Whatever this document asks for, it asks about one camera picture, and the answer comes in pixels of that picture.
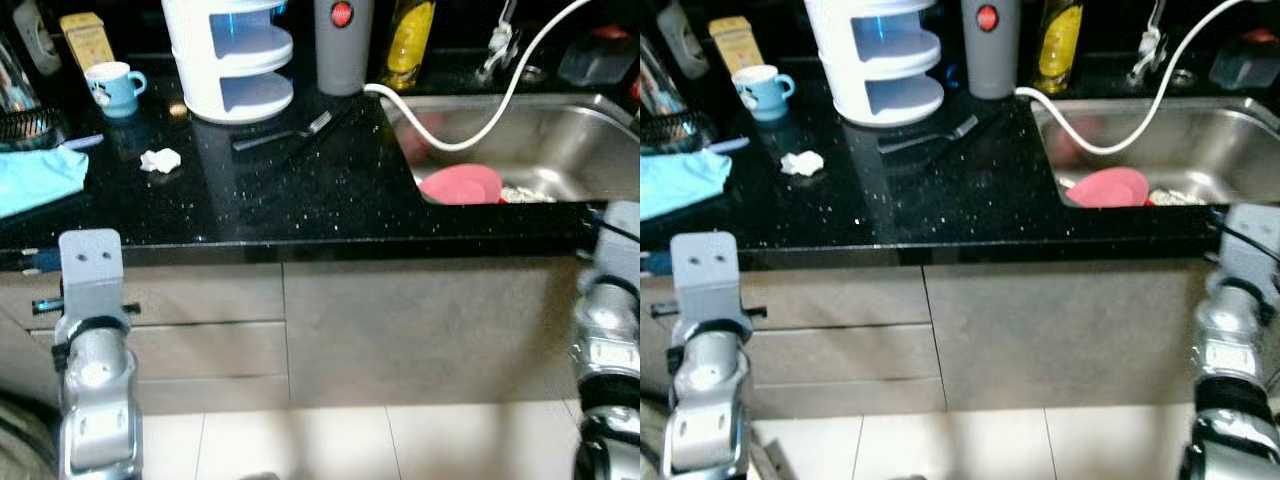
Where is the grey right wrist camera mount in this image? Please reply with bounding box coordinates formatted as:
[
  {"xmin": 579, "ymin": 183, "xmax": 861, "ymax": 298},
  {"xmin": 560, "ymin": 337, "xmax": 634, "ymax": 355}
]
[
  {"xmin": 1215, "ymin": 204, "xmax": 1280, "ymax": 301},
  {"xmin": 590, "ymin": 200, "xmax": 641, "ymax": 293}
]

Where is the yellow box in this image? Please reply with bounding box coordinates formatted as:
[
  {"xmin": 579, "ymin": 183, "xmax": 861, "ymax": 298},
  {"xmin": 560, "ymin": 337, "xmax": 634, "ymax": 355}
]
[
  {"xmin": 708, "ymin": 16, "xmax": 765, "ymax": 76},
  {"xmin": 58, "ymin": 12, "xmax": 116, "ymax": 73}
]

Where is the grey drawer front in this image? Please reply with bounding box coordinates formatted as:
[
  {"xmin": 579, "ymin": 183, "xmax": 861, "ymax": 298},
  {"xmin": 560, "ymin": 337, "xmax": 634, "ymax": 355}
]
[
  {"xmin": 640, "ymin": 268, "xmax": 929, "ymax": 334},
  {"xmin": 30, "ymin": 322, "xmax": 289, "ymax": 381},
  {"xmin": 745, "ymin": 325, "xmax": 943, "ymax": 385},
  {"xmin": 0, "ymin": 265, "xmax": 286, "ymax": 331}
]

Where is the translucent plastic fork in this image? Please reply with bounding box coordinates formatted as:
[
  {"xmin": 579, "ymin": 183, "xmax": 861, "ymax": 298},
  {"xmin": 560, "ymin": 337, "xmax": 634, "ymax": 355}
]
[
  {"xmin": 232, "ymin": 111, "xmax": 333, "ymax": 153},
  {"xmin": 878, "ymin": 115, "xmax": 979, "ymax": 156}
]

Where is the stainless steel sink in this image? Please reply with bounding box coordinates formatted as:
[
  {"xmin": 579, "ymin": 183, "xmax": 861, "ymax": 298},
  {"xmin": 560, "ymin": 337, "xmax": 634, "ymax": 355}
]
[
  {"xmin": 385, "ymin": 93, "xmax": 641, "ymax": 206},
  {"xmin": 1030, "ymin": 97, "xmax": 1280, "ymax": 208}
]

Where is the yellow dish soap bottle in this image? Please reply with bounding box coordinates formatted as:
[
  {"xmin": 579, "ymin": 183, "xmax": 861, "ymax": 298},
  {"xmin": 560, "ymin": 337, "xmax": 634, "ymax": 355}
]
[
  {"xmin": 1035, "ymin": 0, "xmax": 1085, "ymax": 94},
  {"xmin": 383, "ymin": 0, "xmax": 437, "ymax": 91}
]

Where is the clear glass vessel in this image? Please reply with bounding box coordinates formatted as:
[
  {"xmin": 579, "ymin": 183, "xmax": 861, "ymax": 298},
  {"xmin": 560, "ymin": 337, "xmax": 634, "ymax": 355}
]
[
  {"xmin": 0, "ymin": 30, "xmax": 41, "ymax": 116},
  {"xmin": 640, "ymin": 35, "xmax": 691, "ymax": 119}
]

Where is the white hose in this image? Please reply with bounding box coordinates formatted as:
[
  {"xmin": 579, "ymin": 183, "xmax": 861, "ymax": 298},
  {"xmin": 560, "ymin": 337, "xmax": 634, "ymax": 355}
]
[
  {"xmin": 364, "ymin": 0, "xmax": 596, "ymax": 153},
  {"xmin": 1015, "ymin": 0, "xmax": 1241, "ymax": 156}
]

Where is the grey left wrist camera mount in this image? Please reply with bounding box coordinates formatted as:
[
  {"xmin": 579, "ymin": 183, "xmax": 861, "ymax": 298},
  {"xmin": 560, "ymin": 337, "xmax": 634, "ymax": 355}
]
[
  {"xmin": 58, "ymin": 229, "xmax": 133, "ymax": 323},
  {"xmin": 668, "ymin": 232, "xmax": 754, "ymax": 328}
]

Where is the grey canister with red button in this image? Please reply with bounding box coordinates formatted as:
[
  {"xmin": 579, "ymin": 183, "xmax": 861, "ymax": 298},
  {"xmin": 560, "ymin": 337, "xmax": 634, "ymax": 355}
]
[
  {"xmin": 314, "ymin": 0, "xmax": 375, "ymax": 97},
  {"xmin": 961, "ymin": 0, "xmax": 1023, "ymax": 100}
]

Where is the dark thin utensil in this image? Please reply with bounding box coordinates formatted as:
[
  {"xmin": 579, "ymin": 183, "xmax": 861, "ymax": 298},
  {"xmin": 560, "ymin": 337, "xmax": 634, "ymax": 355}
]
[
  {"xmin": 935, "ymin": 108, "xmax": 1001, "ymax": 164},
  {"xmin": 290, "ymin": 105, "xmax": 353, "ymax": 161}
]

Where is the blue mug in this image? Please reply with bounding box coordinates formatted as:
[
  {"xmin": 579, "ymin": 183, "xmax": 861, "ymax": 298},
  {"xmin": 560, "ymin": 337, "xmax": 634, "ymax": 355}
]
[
  {"xmin": 733, "ymin": 65, "xmax": 797, "ymax": 122},
  {"xmin": 85, "ymin": 62, "xmax": 148, "ymax": 119}
]

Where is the white wall socket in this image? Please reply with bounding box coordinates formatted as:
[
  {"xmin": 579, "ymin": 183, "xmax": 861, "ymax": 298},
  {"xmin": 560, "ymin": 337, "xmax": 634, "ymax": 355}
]
[
  {"xmin": 10, "ymin": 0, "xmax": 63, "ymax": 77},
  {"xmin": 655, "ymin": 0, "xmax": 711, "ymax": 81}
]

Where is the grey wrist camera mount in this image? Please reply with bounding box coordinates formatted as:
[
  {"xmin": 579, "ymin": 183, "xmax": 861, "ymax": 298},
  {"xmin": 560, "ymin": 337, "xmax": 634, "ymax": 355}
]
[
  {"xmin": 590, "ymin": 200, "xmax": 641, "ymax": 293},
  {"xmin": 58, "ymin": 229, "xmax": 133, "ymax": 323},
  {"xmin": 1215, "ymin": 204, "xmax": 1280, "ymax": 301},
  {"xmin": 668, "ymin": 232, "xmax": 754, "ymax": 328}
]

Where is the black wire basket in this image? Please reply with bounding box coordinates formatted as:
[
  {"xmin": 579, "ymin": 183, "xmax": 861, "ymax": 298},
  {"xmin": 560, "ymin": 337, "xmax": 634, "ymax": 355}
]
[
  {"xmin": 640, "ymin": 110, "xmax": 703, "ymax": 156},
  {"xmin": 0, "ymin": 105, "xmax": 67, "ymax": 151}
]

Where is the white tiered plastic rack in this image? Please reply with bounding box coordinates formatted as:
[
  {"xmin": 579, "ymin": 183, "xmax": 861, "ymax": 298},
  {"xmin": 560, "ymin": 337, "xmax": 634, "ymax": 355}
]
[
  {"xmin": 162, "ymin": 0, "xmax": 296, "ymax": 125},
  {"xmin": 803, "ymin": 0, "xmax": 946, "ymax": 128}
]

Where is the chrome faucet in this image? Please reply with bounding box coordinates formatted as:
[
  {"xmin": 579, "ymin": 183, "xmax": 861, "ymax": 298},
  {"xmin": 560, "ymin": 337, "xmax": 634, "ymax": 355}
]
[
  {"xmin": 1130, "ymin": 0, "xmax": 1171, "ymax": 86},
  {"xmin": 478, "ymin": 0, "xmax": 521, "ymax": 83}
]

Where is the pink plate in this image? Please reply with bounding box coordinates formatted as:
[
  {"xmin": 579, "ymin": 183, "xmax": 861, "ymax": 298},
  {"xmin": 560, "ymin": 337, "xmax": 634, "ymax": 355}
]
[
  {"xmin": 419, "ymin": 165, "xmax": 506, "ymax": 206},
  {"xmin": 1065, "ymin": 167, "xmax": 1153, "ymax": 208}
]

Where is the light blue cloth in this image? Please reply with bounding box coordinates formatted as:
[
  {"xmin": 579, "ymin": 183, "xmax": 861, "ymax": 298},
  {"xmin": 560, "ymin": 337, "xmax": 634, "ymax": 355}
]
[
  {"xmin": 0, "ymin": 147, "xmax": 91, "ymax": 219},
  {"xmin": 640, "ymin": 150, "xmax": 734, "ymax": 223}
]

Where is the grey container with red top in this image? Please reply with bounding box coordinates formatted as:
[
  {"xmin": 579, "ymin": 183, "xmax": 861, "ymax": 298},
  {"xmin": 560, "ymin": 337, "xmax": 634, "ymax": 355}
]
[
  {"xmin": 557, "ymin": 25, "xmax": 637, "ymax": 87},
  {"xmin": 1208, "ymin": 28, "xmax": 1280, "ymax": 91}
]

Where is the grey cabinet door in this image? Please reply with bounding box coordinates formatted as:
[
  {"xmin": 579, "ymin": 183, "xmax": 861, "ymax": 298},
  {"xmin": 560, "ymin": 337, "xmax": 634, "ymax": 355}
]
[
  {"xmin": 283, "ymin": 258, "xmax": 583, "ymax": 407},
  {"xmin": 922, "ymin": 262, "xmax": 1216, "ymax": 411}
]

